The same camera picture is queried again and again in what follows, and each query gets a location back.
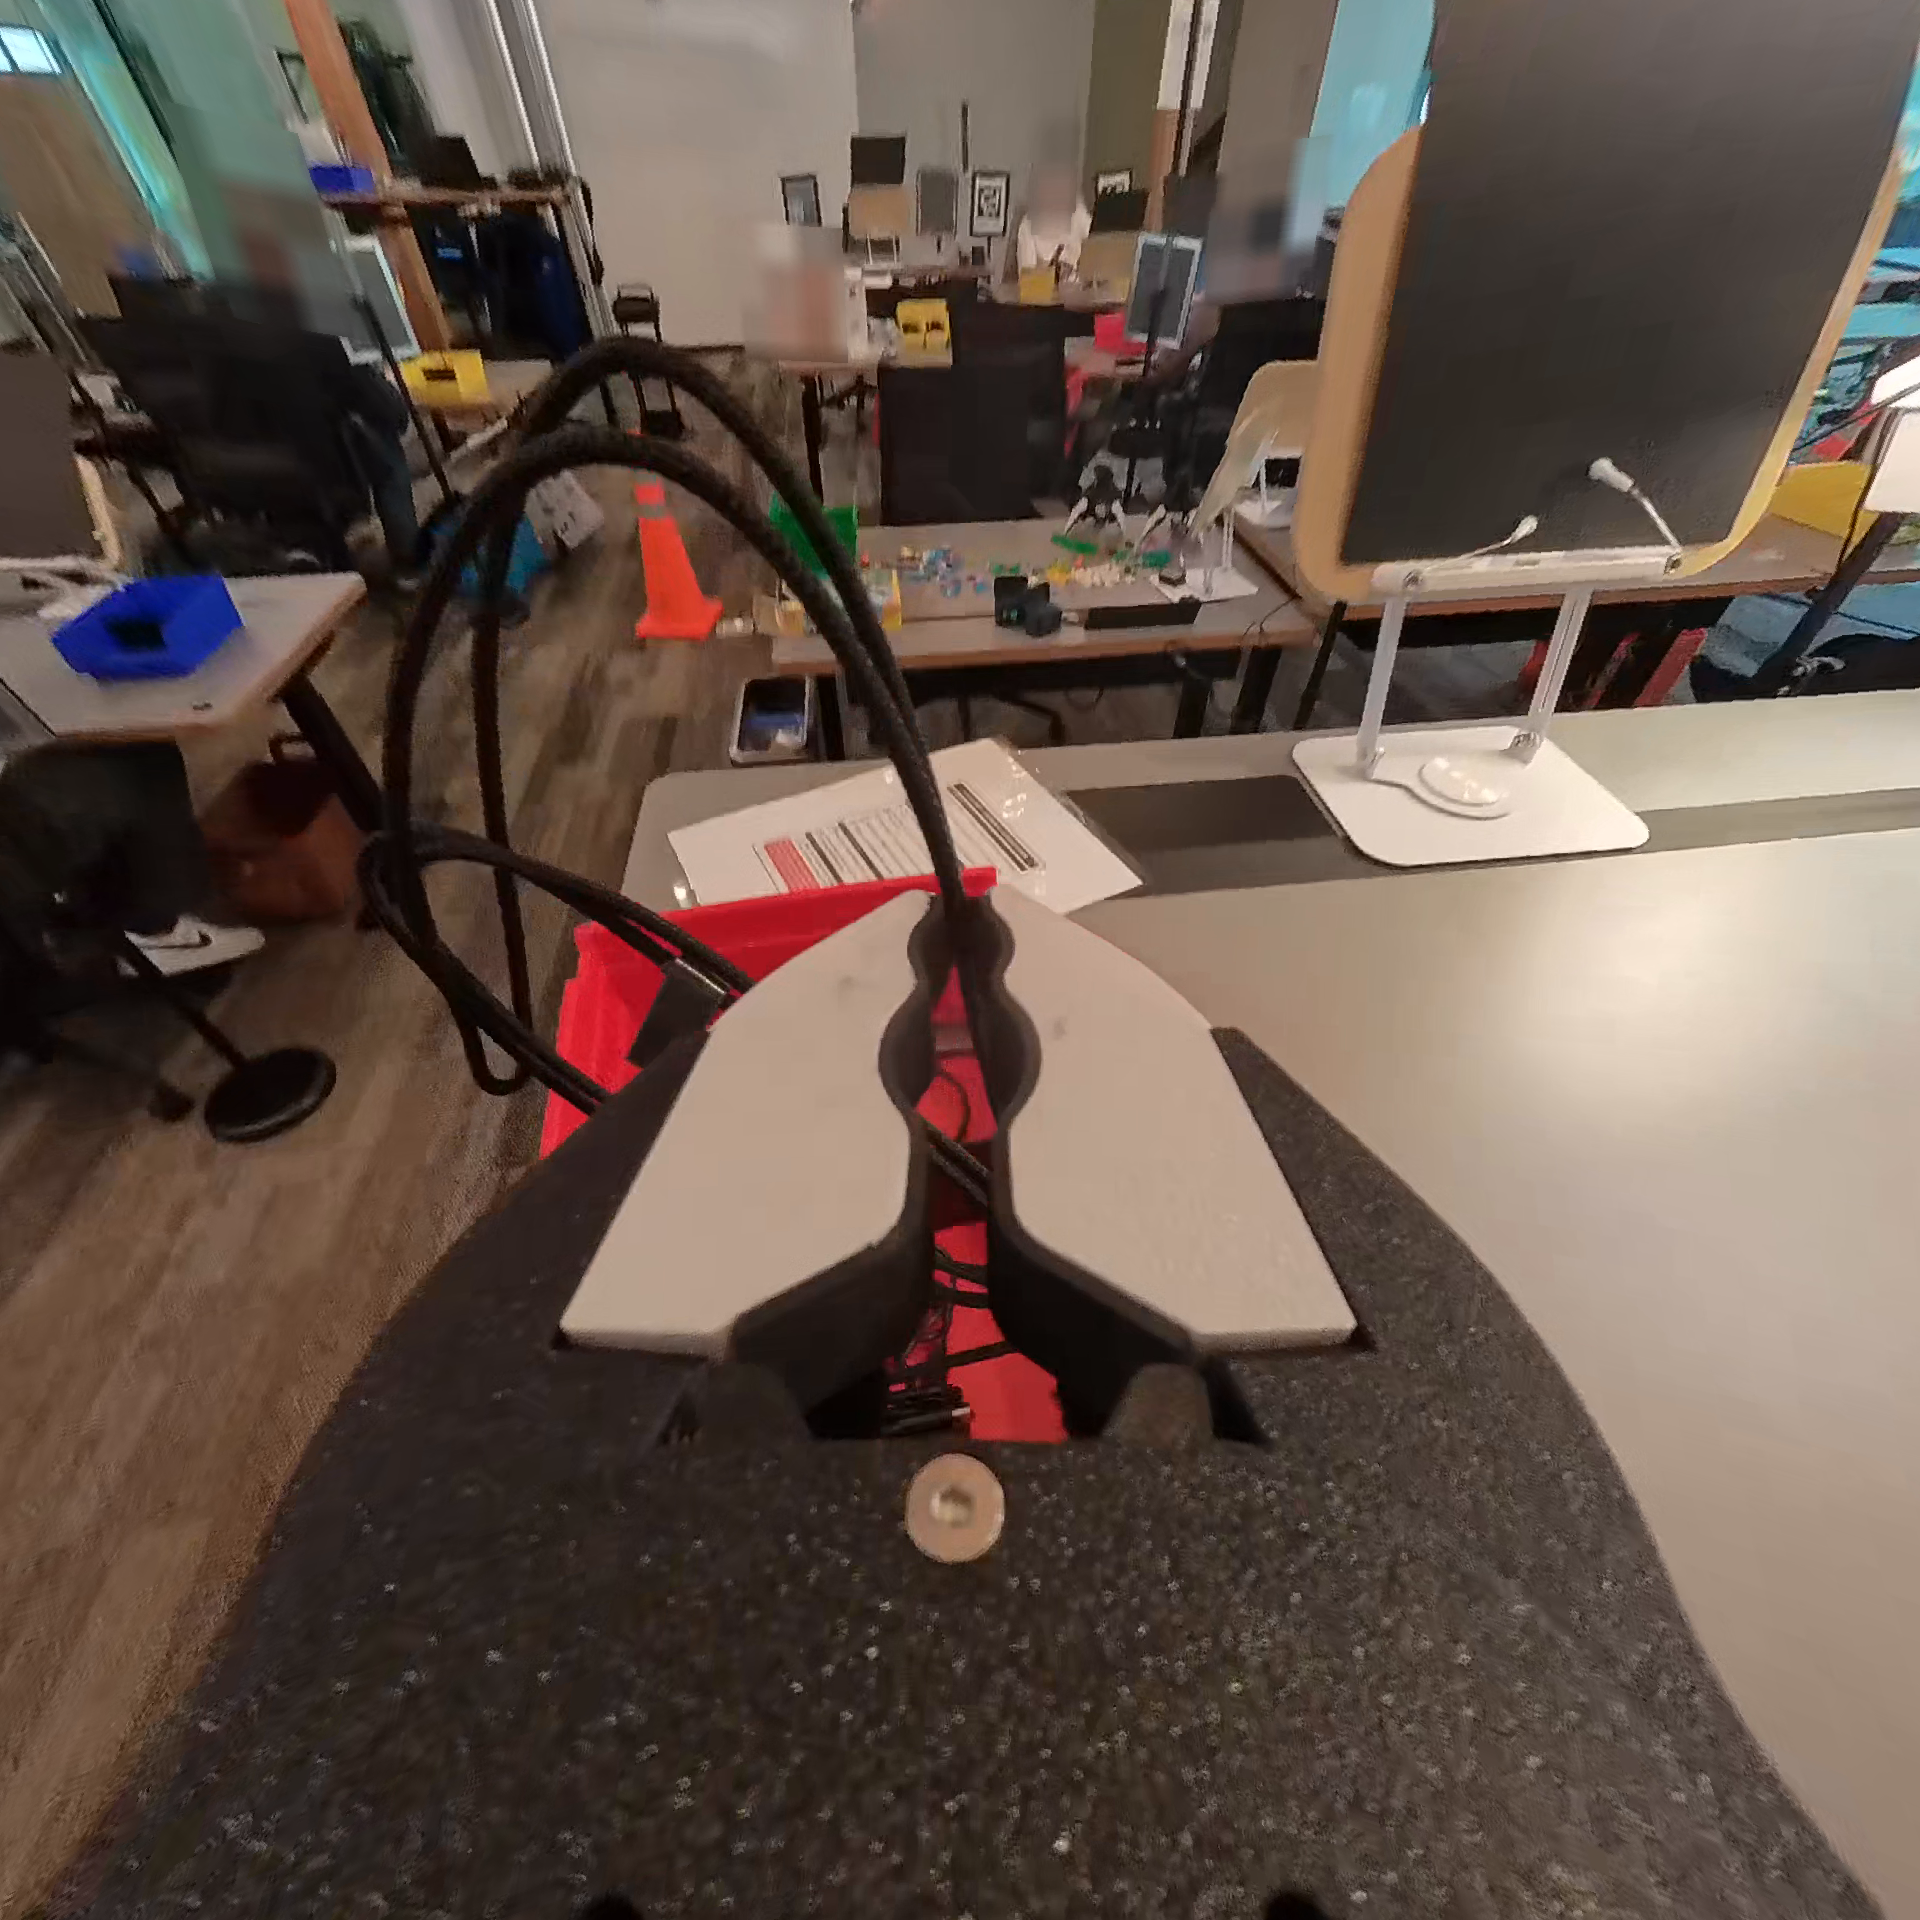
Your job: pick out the metal shelf rack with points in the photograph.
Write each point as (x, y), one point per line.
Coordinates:
(450, 256)

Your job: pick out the orange traffic cone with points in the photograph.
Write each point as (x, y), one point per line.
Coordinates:
(676, 577)

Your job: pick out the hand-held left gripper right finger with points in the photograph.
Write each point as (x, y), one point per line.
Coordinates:
(1171, 1185)

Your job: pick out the small blue plastic bin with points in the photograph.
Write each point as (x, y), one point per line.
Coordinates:
(144, 630)

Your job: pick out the brown bag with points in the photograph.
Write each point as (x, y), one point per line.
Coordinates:
(286, 840)

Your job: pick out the black round-base stand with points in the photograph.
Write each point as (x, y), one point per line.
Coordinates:
(271, 1092)

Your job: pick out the small black device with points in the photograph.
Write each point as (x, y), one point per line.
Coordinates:
(1023, 608)

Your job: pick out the pile of colourful toy bricks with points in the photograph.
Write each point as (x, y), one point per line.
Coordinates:
(930, 570)

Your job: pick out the small beige board stand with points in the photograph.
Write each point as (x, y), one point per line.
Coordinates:
(1268, 420)

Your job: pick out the black office chair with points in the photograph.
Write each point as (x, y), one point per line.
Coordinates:
(968, 435)

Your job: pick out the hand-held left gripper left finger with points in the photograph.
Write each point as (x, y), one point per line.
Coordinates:
(737, 1170)

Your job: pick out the yellow plastic bin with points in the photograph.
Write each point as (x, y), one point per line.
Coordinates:
(443, 378)
(1824, 502)
(923, 323)

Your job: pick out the printed sheet in sleeve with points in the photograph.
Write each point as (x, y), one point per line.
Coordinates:
(1051, 840)

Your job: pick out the green plastic bin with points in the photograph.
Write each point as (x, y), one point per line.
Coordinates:
(811, 533)

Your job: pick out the white light panel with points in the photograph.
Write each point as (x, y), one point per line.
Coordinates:
(1894, 449)

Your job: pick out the red plastic bin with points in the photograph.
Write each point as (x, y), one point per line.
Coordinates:
(616, 1021)

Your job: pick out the grey side table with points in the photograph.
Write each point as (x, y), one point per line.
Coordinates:
(286, 630)

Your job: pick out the clear storage box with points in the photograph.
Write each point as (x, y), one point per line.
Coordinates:
(773, 719)

